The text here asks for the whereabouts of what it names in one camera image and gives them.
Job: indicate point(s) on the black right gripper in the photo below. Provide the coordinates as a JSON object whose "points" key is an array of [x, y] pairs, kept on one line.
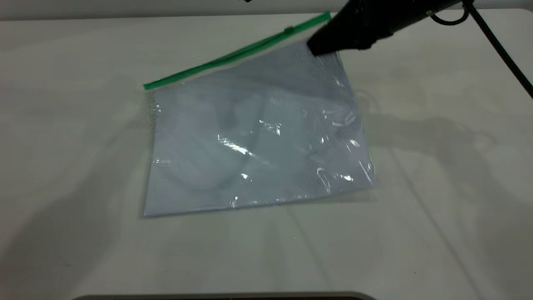
{"points": [[399, 14]]}

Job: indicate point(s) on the green zipper slider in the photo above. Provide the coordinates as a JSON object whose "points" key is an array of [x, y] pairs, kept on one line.
{"points": [[289, 30]]}

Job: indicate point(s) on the clear plastic zipper bag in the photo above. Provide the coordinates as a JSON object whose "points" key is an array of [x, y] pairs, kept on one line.
{"points": [[258, 137]]}

